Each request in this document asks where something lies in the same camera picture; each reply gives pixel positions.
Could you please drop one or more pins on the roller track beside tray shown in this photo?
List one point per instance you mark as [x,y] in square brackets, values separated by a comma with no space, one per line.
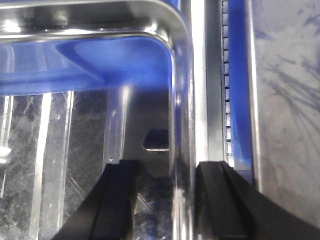
[225,88]

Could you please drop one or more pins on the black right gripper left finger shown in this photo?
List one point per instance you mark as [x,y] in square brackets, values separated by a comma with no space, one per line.
[107,212]

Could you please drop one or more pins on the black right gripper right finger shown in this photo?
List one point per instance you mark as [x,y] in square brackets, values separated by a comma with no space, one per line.
[229,208]

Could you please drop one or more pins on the silver metal tray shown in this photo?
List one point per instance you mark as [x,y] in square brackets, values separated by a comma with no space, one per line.
[86,83]

